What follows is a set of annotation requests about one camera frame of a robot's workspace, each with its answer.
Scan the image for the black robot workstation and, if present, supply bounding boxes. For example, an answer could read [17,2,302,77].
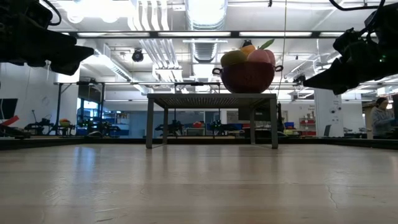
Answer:
[24,109,77,136]
[154,119,194,138]

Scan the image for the dark flat monitor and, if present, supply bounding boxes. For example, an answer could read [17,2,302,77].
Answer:
[0,98,19,120]

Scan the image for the person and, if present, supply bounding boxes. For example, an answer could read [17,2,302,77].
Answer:
[370,96,396,139]

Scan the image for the long yellow melon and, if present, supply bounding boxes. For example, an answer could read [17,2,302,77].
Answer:
[239,44,257,57]

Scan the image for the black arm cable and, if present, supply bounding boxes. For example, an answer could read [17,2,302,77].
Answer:
[328,0,387,12]
[42,0,62,27]

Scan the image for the white square pillar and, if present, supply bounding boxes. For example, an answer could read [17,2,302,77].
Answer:
[313,88,345,138]

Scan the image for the grey perforated metal riser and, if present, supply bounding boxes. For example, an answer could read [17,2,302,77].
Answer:
[146,92,279,149]

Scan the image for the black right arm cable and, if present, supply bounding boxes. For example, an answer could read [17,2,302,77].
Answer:
[328,0,387,12]

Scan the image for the silver ceiling air duct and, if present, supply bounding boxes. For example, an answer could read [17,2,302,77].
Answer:
[185,0,228,65]

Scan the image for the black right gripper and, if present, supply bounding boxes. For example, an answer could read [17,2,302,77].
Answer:
[302,27,398,96]

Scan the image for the purple metal colander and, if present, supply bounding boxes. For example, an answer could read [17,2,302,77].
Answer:
[211,61,285,94]

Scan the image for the pink peach green leaf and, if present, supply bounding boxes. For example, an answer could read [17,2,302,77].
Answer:
[246,38,277,66]

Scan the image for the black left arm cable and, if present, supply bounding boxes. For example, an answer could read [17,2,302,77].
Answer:
[42,0,62,27]

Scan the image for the beige melon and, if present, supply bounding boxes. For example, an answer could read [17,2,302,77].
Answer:
[220,49,249,68]

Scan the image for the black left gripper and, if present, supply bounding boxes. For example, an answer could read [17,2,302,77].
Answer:
[0,0,95,77]

